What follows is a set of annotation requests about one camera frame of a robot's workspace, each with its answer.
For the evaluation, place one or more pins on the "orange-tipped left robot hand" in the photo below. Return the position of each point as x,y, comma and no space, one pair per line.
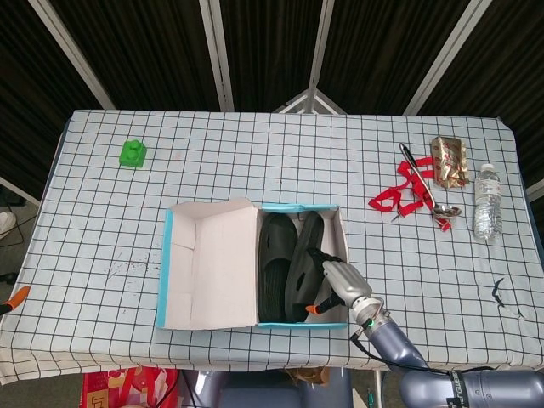
20,296

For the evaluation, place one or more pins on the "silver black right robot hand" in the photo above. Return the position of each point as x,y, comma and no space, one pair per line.
346,285

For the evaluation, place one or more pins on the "black rubber slipper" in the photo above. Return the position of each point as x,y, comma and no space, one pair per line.
306,238
276,238

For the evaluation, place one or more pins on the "light blue shoe box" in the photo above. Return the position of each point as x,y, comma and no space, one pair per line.
221,276

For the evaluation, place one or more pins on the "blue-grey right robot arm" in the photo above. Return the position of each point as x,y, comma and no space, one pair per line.
395,344

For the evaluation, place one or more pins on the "red patterned bag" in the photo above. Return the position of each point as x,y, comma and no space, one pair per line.
127,387

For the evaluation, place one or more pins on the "grid-patterned white tablecloth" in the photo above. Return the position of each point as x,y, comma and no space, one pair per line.
255,161

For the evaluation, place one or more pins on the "blue-grey robot torso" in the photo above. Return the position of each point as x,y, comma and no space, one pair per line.
255,395

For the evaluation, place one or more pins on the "small black curved scrap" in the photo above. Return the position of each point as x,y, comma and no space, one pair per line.
496,293

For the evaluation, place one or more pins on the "gold snack wrapper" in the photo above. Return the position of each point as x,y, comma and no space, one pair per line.
448,161

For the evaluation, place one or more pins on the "clear plastic water bottle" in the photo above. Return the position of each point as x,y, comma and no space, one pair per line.
488,204

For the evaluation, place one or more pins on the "green toy building block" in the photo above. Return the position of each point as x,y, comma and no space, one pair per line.
132,155

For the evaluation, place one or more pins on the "white screen foot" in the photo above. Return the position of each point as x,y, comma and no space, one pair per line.
297,104

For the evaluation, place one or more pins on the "dark folding screen white frames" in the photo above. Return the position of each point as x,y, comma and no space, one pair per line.
149,51

